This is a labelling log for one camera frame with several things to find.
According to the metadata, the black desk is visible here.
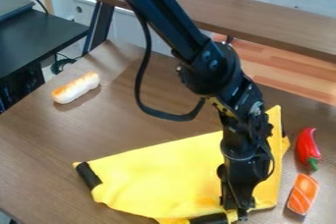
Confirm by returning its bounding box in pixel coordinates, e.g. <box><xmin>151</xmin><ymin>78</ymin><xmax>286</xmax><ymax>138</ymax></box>
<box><xmin>0</xmin><ymin>0</ymin><xmax>91</xmax><ymax>115</ymax></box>

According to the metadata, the orange toy sushi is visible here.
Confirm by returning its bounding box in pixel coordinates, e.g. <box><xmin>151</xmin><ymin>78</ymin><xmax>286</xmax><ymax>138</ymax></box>
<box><xmin>286</xmin><ymin>173</ymin><xmax>322</xmax><ymax>216</ymax></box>

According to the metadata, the black cable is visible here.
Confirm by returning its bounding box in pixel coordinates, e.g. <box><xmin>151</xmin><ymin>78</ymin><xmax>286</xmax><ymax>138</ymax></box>
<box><xmin>132</xmin><ymin>11</ymin><xmax>208</xmax><ymax>123</ymax></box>

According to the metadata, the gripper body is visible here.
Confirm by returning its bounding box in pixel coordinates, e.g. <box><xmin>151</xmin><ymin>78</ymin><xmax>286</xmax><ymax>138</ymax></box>
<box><xmin>216</xmin><ymin>125</ymin><xmax>277</xmax><ymax>187</ymax></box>

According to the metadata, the white toy bread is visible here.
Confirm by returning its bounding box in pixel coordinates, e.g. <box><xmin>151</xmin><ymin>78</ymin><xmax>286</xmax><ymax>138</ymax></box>
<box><xmin>49</xmin><ymin>71</ymin><xmax>101</xmax><ymax>105</ymax></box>

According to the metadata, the wooden table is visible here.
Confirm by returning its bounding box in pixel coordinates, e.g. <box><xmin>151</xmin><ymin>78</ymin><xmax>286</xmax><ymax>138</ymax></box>
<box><xmin>83</xmin><ymin>0</ymin><xmax>336</xmax><ymax>63</ymax></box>

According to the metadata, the red toy pepper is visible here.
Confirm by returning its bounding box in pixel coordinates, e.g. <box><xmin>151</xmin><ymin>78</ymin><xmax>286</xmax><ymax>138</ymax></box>
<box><xmin>294</xmin><ymin>127</ymin><xmax>323</xmax><ymax>173</ymax></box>

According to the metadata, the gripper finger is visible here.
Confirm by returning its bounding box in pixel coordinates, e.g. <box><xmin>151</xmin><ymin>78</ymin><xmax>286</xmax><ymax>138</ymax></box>
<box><xmin>237</xmin><ymin>184</ymin><xmax>259</xmax><ymax>222</ymax></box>
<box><xmin>219</xmin><ymin>183</ymin><xmax>242</xmax><ymax>212</ymax></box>

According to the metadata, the yellow cloth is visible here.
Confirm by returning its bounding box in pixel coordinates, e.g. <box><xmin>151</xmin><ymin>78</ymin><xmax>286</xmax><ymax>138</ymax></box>
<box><xmin>71</xmin><ymin>104</ymin><xmax>292</xmax><ymax>224</ymax></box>

